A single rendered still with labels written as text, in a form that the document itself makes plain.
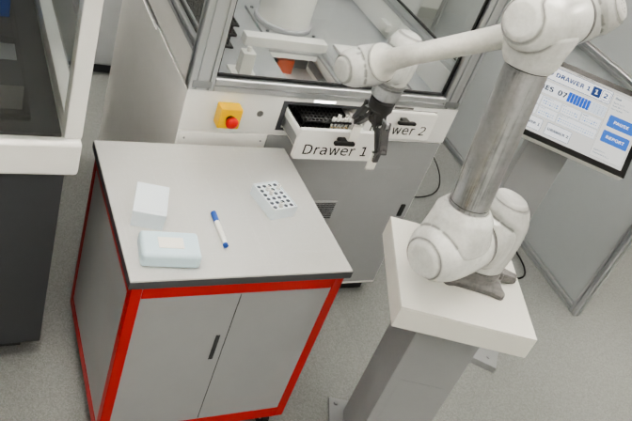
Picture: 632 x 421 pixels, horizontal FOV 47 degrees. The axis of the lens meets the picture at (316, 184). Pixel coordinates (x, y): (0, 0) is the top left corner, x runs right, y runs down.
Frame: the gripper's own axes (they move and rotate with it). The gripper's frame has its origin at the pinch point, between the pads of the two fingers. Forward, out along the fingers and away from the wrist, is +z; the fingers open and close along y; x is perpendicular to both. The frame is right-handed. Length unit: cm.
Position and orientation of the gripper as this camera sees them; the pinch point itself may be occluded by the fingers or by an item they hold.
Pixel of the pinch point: (360, 153)
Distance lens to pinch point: 226.6
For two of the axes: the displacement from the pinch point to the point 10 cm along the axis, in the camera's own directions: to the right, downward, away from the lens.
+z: -3.0, 7.8, 5.5
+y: -3.6, -6.2, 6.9
